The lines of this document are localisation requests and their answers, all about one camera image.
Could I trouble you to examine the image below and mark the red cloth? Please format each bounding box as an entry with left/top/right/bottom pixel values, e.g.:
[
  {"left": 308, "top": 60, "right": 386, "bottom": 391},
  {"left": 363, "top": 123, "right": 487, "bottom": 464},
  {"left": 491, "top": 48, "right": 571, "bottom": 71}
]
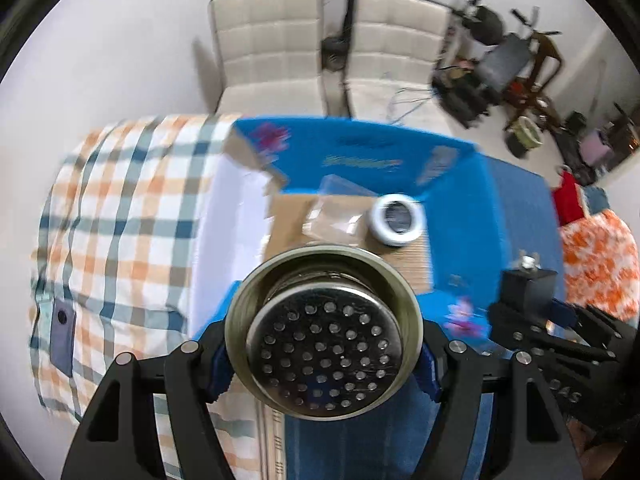
[{"left": 551, "top": 170, "right": 587, "bottom": 227}]

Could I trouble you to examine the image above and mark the white tape roll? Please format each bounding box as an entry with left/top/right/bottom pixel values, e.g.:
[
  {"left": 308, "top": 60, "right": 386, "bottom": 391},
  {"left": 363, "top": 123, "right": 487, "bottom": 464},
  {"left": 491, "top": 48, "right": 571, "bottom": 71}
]
[{"left": 367, "top": 194, "right": 426, "bottom": 248}]

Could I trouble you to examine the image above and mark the grey smartphone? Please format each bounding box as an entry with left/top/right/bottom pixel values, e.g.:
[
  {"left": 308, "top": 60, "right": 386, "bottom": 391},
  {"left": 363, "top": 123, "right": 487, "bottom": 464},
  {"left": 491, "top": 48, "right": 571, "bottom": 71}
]
[{"left": 49, "top": 298, "right": 77, "bottom": 377}]

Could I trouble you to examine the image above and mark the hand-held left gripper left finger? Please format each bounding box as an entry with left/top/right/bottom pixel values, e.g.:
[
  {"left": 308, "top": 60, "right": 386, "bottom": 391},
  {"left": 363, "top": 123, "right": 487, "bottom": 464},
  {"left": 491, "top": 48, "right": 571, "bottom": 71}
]
[{"left": 60, "top": 321, "right": 237, "bottom": 480}]

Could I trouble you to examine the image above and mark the blue cardboard box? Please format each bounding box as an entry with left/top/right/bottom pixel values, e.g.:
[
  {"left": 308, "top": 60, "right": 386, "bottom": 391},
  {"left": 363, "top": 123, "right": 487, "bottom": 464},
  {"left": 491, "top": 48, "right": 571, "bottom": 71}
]
[{"left": 192, "top": 116, "right": 493, "bottom": 480}]

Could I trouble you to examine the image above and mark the dark wooden chair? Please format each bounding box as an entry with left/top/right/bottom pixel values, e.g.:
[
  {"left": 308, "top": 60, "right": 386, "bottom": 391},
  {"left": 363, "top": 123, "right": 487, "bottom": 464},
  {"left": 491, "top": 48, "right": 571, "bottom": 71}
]
[{"left": 507, "top": 29, "right": 563, "bottom": 123}]

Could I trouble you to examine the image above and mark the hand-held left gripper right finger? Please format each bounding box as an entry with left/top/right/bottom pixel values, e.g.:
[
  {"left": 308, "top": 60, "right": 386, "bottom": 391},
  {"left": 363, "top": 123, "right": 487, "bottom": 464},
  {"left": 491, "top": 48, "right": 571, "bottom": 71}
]
[{"left": 414, "top": 322, "right": 585, "bottom": 480}]

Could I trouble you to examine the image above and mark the orange floral cloth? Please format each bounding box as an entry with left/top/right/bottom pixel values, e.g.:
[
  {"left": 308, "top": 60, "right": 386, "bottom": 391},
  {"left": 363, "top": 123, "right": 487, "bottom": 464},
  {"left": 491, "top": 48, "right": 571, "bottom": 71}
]
[{"left": 557, "top": 209, "right": 640, "bottom": 322}]

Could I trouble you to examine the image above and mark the black bag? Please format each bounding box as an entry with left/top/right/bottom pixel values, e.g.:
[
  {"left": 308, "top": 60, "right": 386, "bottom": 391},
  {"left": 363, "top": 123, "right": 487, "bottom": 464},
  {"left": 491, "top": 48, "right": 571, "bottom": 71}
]
[{"left": 431, "top": 64, "right": 497, "bottom": 130}]

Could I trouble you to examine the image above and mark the beige padded chair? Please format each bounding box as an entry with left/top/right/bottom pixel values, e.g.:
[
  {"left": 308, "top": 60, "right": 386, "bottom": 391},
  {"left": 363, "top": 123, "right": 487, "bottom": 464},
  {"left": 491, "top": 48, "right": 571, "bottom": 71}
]
[
  {"left": 347, "top": 0, "right": 455, "bottom": 133},
  {"left": 207, "top": 0, "right": 327, "bottom": 117}
]

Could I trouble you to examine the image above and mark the perforated steel sink strainer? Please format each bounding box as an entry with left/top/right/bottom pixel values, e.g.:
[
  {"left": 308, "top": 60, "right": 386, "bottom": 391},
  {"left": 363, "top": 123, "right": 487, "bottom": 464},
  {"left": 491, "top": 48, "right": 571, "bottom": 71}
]
[{"left": 224, "top": 245, "right": 425, "bottom": 417}]

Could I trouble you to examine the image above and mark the clear plastic packet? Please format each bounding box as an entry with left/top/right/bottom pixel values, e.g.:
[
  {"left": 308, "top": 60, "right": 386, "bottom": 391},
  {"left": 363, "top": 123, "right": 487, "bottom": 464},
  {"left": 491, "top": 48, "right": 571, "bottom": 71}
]
[{"left": 302, "top": 175, "right": 377, "bottom": 242}]

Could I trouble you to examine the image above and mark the blue cloth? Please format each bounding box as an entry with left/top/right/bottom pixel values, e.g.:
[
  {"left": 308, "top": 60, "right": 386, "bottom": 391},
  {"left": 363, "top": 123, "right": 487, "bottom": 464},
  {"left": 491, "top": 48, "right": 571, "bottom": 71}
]
[{"left": 479, "top": 157, "right": 569, "bottom": 311}]

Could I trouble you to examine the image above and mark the black block with wing nut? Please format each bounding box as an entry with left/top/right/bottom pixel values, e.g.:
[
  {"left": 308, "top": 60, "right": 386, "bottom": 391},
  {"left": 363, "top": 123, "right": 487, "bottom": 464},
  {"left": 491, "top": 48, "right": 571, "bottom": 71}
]
[{"left": 501, "top": 251, "right": 559, "bottom": 312}]

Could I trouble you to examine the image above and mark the pink box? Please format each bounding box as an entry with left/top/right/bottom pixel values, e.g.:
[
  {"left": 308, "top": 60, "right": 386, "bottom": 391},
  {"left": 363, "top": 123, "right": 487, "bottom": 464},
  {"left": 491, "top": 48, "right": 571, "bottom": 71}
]
[{"left": 580, "top": 129, "right": 609, "bottom": 167}]

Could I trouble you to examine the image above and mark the orange blue checked blanket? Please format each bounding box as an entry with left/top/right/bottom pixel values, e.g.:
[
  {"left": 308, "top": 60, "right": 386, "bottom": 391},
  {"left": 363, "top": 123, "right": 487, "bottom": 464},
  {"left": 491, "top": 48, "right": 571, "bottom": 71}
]
[{"left": 30, "top": 114, "right": 283, "bottom": 480}]

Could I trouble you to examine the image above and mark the small woven basket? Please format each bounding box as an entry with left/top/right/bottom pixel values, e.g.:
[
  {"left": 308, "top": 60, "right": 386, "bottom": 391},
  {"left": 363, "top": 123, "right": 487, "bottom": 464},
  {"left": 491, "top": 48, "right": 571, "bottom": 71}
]
[{"left": 504, "top": 115, "right": 544, "bottom": 159}]

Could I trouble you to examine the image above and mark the black exercise machine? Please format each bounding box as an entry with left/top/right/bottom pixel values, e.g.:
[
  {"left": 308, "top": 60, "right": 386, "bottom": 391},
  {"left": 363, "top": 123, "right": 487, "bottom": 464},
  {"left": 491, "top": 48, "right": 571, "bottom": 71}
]
[{"left": 452, "top": 0, "right": 533, "bottom": 93}]

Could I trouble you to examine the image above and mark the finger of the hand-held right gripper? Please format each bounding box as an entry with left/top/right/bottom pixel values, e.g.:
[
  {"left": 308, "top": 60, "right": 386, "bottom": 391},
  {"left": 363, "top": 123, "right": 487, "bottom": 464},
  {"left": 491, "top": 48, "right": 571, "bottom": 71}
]
[{"left": 486, "top": 298, "right": 618, "bottom": 367}]

